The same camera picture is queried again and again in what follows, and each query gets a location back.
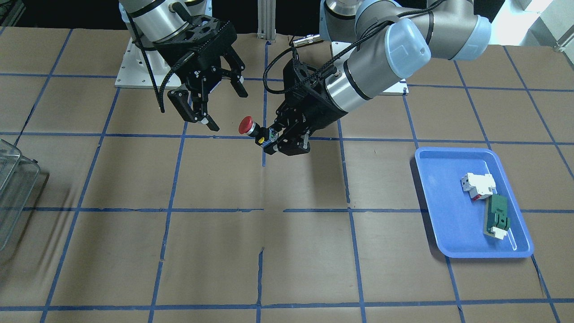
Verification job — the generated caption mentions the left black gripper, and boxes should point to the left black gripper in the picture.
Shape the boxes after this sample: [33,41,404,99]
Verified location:
[262,67,347,156]

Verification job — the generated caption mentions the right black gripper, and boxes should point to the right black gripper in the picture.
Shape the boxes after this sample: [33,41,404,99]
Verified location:
[155,15,248,131]

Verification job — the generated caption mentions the red emergency stop button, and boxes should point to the red emergency stop button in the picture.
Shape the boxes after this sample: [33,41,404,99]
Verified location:
[238,116,278,147]

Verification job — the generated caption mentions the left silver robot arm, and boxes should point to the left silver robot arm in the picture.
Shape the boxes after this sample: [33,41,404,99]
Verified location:
[239,0,491,156]

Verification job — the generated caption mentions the blue plastic tray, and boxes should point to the blue plastic tray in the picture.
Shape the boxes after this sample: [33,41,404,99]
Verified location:
[414,147,534,259]

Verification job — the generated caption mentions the green terminal block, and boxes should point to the green terminal block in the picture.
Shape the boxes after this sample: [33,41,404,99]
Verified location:
[483,194,510,240]

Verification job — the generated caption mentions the black braided cable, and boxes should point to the black braided cable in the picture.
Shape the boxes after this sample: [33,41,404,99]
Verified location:
[263,0,449,96]

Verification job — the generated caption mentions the aluminium frame post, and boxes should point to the aluminium frame post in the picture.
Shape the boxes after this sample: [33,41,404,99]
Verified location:
[257,0,276,42]

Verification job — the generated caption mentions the metal cable connector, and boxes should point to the metal cable connector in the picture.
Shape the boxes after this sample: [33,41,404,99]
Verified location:
[289,34,324,48]

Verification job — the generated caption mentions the wire mesh shelf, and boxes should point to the wire mesh shelf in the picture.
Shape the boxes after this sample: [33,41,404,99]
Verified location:
[0,139,40,251]

